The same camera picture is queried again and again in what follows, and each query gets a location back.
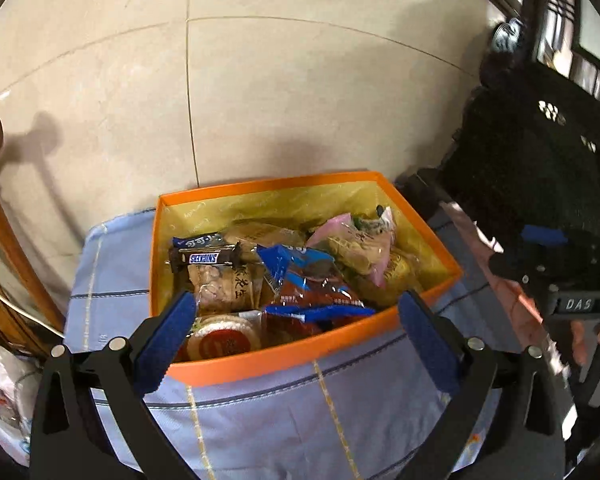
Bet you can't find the orange cardboard box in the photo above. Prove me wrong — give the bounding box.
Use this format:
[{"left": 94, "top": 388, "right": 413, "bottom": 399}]
[{"left": 149, "top": 171, "right": 460, "bottom": 387}]

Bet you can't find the dark carved wooden furniture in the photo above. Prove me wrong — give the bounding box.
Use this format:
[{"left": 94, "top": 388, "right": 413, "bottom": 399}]
[{"left": 399, "top": 0, "right": 600, "bottom": 252}]

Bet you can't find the snickers bar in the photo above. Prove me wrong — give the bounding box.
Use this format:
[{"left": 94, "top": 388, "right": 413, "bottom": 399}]
[{"left": 169, "top": 245, "right": 240, "bottom": 272}]

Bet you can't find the white cable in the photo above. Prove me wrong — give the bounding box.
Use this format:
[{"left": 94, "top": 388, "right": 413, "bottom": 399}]
[{"left": 0, "top": 278, "right": 67, "bottom": 338}]

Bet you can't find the blue tablecloth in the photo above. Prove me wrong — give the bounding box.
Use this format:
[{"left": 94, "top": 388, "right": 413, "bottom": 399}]
[{"left": 63, "top": 199, "right": 531, "bottom": 480}]

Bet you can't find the white plastic bag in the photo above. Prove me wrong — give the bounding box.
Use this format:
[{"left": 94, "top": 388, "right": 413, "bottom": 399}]
[{"left": 0, "top": 346, "right": 41, "bottom": 468}]

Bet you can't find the pink snack packet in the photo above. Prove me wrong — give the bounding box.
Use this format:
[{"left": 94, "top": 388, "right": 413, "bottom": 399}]
[{"left": 306, "top": 206, "right": 396, "bottom": 287}]

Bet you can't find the round red biscuit pack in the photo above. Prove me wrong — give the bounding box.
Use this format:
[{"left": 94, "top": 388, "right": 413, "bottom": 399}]
[{"left": 185, "top": 314, "right": 262, "bottom": 361}]

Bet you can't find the biscuit packet clear wrap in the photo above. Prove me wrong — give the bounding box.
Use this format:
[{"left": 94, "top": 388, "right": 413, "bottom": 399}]
[{"left": 187, "top": 263, "right": 263, "bottom": 316}]

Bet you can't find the yellow bread bag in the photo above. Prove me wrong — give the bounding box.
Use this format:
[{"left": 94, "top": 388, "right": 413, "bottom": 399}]
[{"left": 349, "top": 248, "right": 424, "bottom": 310}]

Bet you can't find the blue snack bag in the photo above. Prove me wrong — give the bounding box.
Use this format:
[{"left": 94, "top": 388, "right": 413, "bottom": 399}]
[{"left": 257, "top": 244, "right": 375, "bottom": 323}]

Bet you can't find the person's hand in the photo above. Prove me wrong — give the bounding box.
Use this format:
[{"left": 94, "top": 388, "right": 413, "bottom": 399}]
[{"left": 569, "top": 316, "right": 600, "bottom": 366}]

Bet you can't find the brown wooden chair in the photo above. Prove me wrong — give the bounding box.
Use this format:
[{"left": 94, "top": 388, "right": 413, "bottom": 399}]
[{"left": 0, "top": 119, "right": 65, "bottom": 358}]

